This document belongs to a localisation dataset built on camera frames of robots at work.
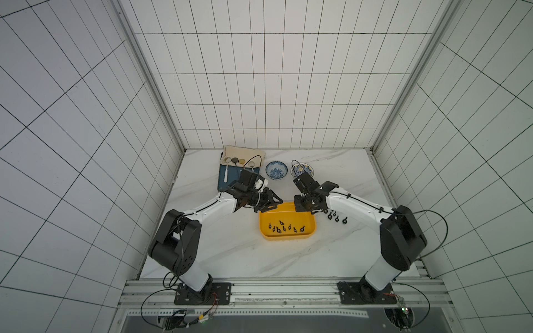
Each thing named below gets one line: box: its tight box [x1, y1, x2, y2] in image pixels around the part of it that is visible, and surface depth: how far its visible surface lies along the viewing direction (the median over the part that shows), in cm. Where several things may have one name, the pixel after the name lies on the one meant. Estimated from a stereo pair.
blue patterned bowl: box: [265, 160, 289, 181], surface depth 109 cm
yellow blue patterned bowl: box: [290, 163, 315, 179], surface depth 109 cm
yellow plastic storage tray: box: [258, 201, 316, 241], surface depth 91 cm
